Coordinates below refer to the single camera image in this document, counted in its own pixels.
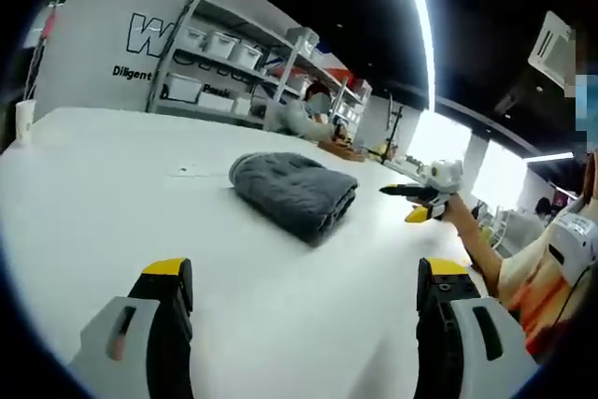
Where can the white chest-worn device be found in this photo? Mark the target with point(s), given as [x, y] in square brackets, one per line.
[577, 245]

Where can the bright window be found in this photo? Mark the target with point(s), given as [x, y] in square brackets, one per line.
[439, 139]
[500, 177]

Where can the person's cream orange shirt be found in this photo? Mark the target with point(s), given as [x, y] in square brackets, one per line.
[528, 277]

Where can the group of white storage bins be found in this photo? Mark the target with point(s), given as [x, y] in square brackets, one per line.
[219, 43]

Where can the wooden tray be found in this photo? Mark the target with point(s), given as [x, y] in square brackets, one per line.
[343, 150]

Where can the short ceiling light strip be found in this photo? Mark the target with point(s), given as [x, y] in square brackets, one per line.
[551, 157]

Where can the long ceiling light strip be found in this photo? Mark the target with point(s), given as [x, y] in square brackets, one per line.
[422, 20]

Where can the ceiling air conditioner unit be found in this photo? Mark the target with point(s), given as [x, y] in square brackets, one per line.
[551, 51]

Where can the white paper cup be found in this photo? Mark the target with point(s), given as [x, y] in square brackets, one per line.
[25, 121]

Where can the grey metal shelf rack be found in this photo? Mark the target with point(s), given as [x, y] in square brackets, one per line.
[187, 62]

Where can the black tripod stand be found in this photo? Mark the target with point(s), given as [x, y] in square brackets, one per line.
[394, 130]

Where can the grey towel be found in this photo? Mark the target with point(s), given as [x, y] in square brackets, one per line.
[289, 189]

